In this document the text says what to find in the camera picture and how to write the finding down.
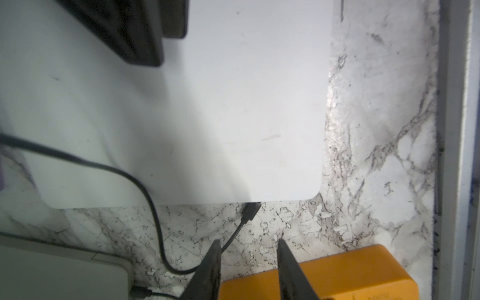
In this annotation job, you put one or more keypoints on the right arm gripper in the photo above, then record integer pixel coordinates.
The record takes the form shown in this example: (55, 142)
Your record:
(133, 29)

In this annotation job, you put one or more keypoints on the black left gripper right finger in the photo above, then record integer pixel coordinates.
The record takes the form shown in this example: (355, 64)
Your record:
(293, 283)

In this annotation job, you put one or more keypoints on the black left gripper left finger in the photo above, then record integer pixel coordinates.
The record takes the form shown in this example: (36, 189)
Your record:
(205, 284)

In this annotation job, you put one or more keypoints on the silver laptop front right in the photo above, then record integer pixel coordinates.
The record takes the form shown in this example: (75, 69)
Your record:
(235, 113)

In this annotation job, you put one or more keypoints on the silver laptop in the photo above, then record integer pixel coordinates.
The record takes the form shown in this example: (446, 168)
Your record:
(235, 113)
(35, 270)

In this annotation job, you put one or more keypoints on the silver laptop front left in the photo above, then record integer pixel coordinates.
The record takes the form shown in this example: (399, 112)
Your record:
(35, 270)

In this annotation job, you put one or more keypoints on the orange power strip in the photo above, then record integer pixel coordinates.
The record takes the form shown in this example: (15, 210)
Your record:
(369, 273)

